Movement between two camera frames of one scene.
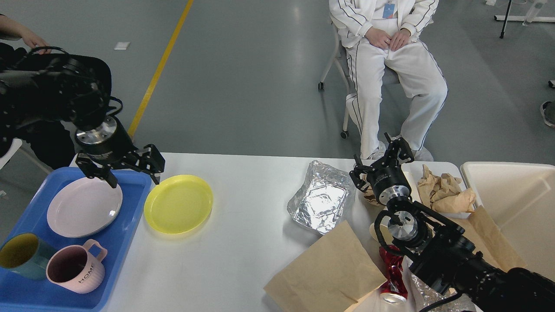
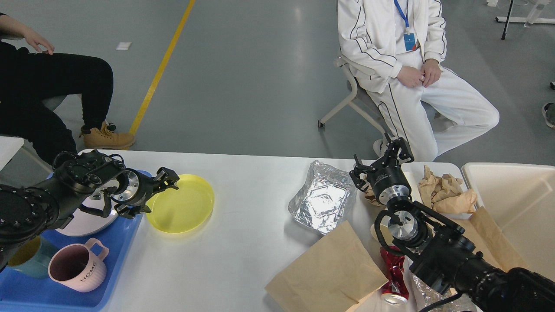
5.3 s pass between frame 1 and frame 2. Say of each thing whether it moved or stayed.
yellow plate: stayed
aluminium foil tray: stayed
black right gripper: stayed
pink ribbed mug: stayed
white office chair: moved
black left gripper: moved
